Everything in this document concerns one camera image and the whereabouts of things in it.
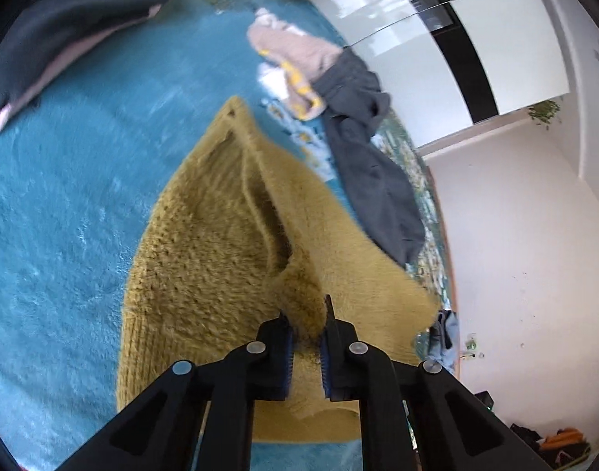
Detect green plant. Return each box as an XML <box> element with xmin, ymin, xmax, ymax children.
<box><xmin>527</xmin><ymin>100</ymin><xmax>562</xmax><ymax>129</ymax></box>

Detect dark navy and pink garment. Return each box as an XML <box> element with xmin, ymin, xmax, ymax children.
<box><xmin>0</xmin><ymin>0</ymin><xmax>175</xmax><ymax>140</ymax></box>

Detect orange and black items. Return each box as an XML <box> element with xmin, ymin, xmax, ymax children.
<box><xmin>510</xmin><ymin>423</ymin><xmax>592</xmax><ymax>467</ymax></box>

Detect pink and yellow garment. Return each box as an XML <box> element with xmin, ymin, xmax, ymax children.
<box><xmin>246</xmin><ymin>9</ymin><xmax>343</xmax><ymax>121</ymax></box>

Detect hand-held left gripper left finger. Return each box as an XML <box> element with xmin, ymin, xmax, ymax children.
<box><xmin>59</xmin><ymin>312</ymin><xmax>295</xmax><ymax>471</ymax></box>

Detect light blue cloth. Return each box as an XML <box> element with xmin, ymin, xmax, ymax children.
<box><xmin>427</xmin><ymin>310</ymin><xmax>461</xmax><ymax>371</ymax></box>

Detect teal fluffy blanket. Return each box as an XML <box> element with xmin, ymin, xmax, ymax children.
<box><xmin>0</xmin><ymin>0</ymin><xmax>457</xmax><ymax>471</ymax></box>

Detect dark grey garment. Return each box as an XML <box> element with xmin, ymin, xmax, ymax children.
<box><xmin>313</xmin><ymin>48</ymin><xmax>426</xmax><ymax>268</ymax></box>

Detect mustard yellow knit sweater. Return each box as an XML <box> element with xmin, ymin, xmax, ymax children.
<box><xmin>116</xmin><ymin>96</ymin><xmax>440</xmax><ymax>444</ymax></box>

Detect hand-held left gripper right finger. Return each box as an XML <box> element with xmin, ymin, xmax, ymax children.
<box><xmin>320</xmin><ymin>294</ymin><xmax>565</xmax><ymax>471</ymax></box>

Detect white glossy wardrobe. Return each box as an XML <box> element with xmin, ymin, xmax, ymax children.
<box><xmin>309</xmin><ymin>0</ymin><xmax>575</xmax><ymax>150</ymax></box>

